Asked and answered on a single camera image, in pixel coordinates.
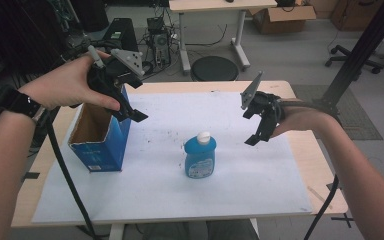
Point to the black office chair base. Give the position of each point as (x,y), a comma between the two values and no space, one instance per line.
(353,60)

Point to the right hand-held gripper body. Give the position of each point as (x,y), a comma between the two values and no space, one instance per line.
(263,103)

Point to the black round stool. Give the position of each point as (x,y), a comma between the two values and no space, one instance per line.
(214,68)

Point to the open brown cardboard box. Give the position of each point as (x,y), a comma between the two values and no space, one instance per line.
(280,20)

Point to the light wooden table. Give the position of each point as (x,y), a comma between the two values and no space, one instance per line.
(316,160)

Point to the black wristwatch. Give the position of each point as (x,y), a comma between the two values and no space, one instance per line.
(13,101)

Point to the blue bottle with white cap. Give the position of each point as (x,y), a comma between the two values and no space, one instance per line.
(200,156)

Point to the blue cardboard box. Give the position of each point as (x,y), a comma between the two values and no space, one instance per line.
(103,146)

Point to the computer tower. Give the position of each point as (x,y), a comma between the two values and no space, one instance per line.
(160,41)

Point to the grey floor mat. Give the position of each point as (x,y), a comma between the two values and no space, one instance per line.
(350,113)

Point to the black equipment case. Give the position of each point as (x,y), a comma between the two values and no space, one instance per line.
(120,33)

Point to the white table mat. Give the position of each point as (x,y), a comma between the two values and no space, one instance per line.
(186,196)

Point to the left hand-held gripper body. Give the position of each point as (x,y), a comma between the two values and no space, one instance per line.
(126,65)

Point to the closed brown cardboard box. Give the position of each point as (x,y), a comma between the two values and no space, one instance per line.
(353,15)

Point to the white-legged background table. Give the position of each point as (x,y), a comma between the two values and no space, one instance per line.
(213,5)

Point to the person's left hand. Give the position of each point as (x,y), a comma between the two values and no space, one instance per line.
(63,83)

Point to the person's right hand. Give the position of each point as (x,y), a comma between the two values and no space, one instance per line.
(298,118)

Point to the black metal stand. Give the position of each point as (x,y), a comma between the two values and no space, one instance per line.
(363,46)

